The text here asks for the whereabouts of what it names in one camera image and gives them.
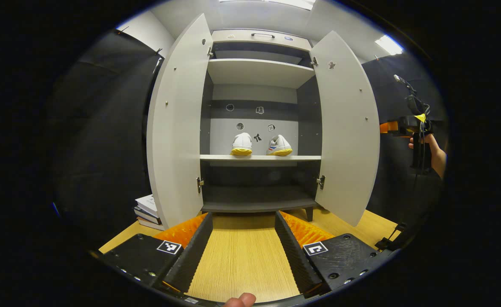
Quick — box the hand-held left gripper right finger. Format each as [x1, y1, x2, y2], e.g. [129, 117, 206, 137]
[274, 210, 381, 298]

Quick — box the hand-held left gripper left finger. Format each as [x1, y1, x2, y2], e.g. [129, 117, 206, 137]
[99, 212, 213, 295]

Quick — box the white cabinet door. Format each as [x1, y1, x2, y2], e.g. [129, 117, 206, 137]
[146, 13, 213, 229]
[309, 30, 381, 227]

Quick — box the white shoe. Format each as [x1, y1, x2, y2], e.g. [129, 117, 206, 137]
[266, 135, 293, 156]
[230, 132, 253, 156]

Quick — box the white shoe cabinet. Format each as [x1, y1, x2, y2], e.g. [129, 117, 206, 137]
[199, 29, 322, 222]

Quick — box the tan book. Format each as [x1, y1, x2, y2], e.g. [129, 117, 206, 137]
[136, 217, 165, 231]

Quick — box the dark book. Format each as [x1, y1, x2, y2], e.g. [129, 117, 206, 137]
[133, 207, 162, 225]

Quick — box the white book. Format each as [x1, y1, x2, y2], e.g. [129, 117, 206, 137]
[135, 194, 160, 216]

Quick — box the ceiling light panel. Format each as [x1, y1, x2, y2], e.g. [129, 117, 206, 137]
[219, 0, 316, 11]
[375, 35, 404, 55]

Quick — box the black backdrop cloth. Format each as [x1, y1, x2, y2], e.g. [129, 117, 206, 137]
[52, 30, 447, 239]

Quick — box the black metal bracket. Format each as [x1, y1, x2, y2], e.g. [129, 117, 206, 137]
[375, 223, 406, 252]

